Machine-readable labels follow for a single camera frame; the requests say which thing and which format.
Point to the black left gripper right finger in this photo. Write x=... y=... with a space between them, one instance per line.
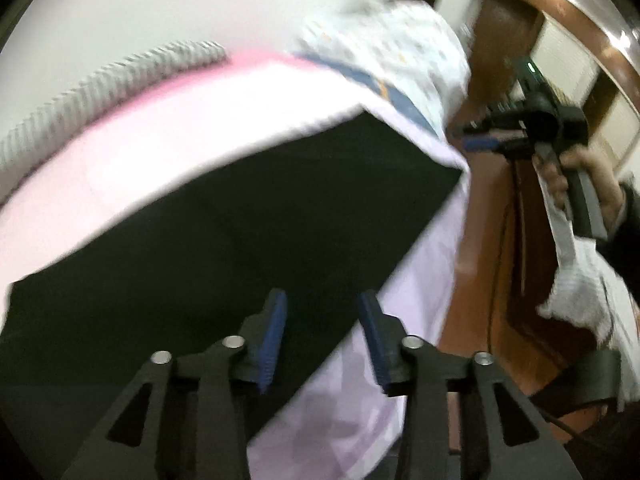
x=406 y=365

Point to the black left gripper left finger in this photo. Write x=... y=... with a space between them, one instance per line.
x=235 y=370

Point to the black pants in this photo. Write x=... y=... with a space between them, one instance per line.
x=323 y=217

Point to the right hand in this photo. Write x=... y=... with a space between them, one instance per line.
x=597 y=173

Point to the white floral blanket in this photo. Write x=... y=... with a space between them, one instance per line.
x=403 y=51

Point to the grey white striped bolster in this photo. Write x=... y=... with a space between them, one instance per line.
x=44 y=133

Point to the brown wooden bed frame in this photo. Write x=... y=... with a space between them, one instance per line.
x=549 y=297

